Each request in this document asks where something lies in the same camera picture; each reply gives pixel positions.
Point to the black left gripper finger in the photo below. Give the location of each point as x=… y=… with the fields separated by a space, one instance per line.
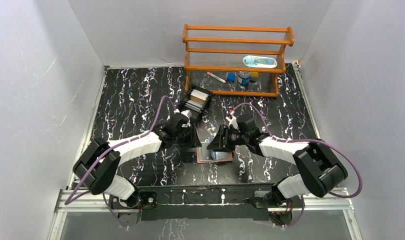
x=189 y=147
x=194 y=139

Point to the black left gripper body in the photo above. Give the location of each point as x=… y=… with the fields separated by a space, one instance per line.
x=192 y=133

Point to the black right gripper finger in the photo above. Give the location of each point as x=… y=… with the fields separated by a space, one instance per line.
x=218 y=146
x=221 y=135

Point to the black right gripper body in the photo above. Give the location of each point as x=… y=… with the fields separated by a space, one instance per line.
x=236 y=137

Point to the grey card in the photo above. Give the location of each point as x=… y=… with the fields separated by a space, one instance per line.
x=218 y=155

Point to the brown leather card holder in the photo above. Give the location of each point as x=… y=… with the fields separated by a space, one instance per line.
x=206 y=156

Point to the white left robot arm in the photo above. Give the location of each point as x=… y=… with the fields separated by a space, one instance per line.
x=98 y=164

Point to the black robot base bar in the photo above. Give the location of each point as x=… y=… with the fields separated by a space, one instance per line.
x=256 y=201

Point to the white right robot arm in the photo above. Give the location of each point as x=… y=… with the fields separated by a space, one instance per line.
x=319 y=169

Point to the black card dispenser box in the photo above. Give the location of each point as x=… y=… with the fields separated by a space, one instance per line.
x=197 y=113

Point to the blue white can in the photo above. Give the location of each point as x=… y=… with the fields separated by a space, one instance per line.
x=244 y=78

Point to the small blue cube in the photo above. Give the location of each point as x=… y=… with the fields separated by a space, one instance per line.
x=230 y=77

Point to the small yellow block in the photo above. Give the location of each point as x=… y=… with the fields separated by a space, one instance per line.
x=254 y=76

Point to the red white marker pen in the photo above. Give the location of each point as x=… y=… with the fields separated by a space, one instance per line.
x=216 y=77

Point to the blue white packaged item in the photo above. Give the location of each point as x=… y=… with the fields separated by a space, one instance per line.
x=253 y=61

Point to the orange wooden shelf rack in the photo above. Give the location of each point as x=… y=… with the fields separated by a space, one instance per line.
x=220 y=49

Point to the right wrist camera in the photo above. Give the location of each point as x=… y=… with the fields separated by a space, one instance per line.
x=244 y=122

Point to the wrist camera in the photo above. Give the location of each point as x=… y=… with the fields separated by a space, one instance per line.
x=181 y=119
x=244 y=122

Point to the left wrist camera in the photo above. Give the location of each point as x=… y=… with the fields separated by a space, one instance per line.
x=181 y=119

